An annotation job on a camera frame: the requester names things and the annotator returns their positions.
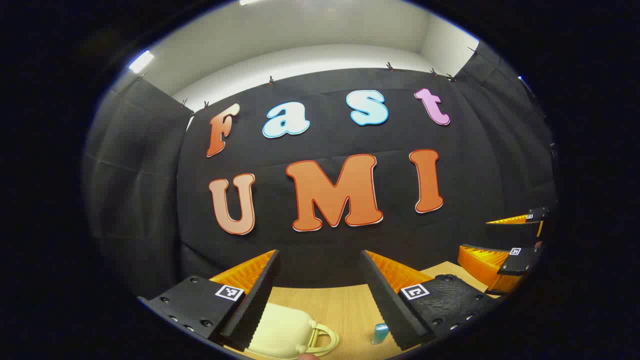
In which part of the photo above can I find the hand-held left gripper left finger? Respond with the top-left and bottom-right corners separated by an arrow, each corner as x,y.
137,249 -> 281,352

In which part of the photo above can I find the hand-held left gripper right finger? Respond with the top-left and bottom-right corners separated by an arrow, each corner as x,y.
359,250 -> 501,351

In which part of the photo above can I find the pale yellow suitcase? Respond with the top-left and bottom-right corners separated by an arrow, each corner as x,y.
245,302 -> 341,360

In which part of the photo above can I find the row of small cloth clips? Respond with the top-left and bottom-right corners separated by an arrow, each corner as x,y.
180,46 -> 481,111

